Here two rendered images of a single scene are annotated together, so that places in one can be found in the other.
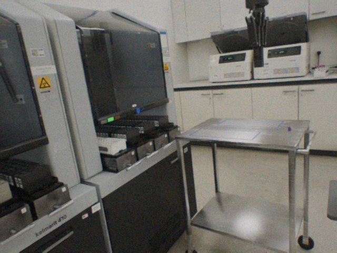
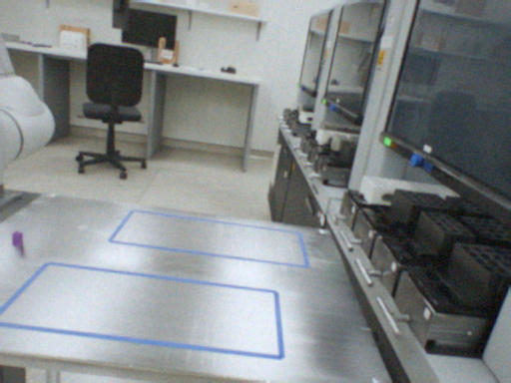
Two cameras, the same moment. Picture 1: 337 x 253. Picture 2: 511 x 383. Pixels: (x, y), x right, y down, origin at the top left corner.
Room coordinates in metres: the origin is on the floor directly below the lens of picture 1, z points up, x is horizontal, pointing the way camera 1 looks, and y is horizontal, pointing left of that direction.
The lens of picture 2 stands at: (1.86, -0.68, 1.16)
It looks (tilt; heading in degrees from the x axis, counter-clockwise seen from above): 19 degrees down; 140
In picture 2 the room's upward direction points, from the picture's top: 9 degrees clockwise
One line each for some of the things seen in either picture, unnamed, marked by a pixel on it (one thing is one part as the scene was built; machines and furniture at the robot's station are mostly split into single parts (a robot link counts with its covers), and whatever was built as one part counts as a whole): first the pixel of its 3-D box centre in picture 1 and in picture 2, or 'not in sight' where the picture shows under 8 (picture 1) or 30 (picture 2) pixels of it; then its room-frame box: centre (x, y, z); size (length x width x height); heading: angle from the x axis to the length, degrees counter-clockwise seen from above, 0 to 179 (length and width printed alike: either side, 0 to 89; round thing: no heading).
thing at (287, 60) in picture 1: (282, 47); not in sight; (3.17, -1.49, 1.24); 0.62 x 0.56 x 0.69; 146
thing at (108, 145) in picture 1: (99, 145); (415, 197); (1.29, 0.37, 0.83); 0.30 x 0.10 x 0.06; 55
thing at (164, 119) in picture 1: (162, 122); (471, 273); (1.61, 0.03, 0.85); 0.12 x 0.02 x 0.06; 144
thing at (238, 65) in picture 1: (235, 55); not in sight; (3.50, -1.01, 1.22); 0.62 x 0.56 x 0.64; 143
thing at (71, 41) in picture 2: not in sight; (72, 41); (-2.53, 0.43, 0.99); 0.29 x 0.20 x 0.17; 153
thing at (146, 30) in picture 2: not in sight; (149, 36); (-2.24, 1.07, 1.13); 0.54 x 0.18 x 0.46; 49
